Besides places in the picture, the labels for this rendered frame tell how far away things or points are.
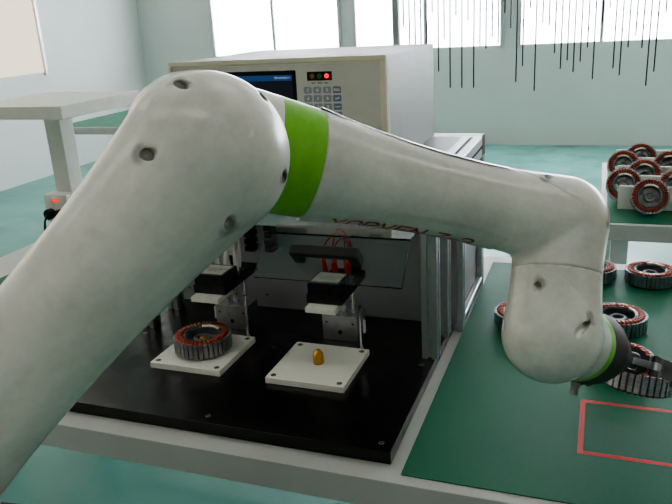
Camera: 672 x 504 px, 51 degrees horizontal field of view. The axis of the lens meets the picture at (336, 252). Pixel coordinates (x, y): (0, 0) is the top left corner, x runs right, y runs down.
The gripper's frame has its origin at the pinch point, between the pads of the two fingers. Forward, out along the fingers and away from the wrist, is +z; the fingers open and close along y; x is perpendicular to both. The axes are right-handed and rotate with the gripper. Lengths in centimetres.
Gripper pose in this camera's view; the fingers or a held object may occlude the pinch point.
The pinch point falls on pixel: (637, 363)
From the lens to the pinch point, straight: 116.9
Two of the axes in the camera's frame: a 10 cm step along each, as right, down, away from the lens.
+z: 6.0, 2.2, 7.7
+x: 2.8, -9.6, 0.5
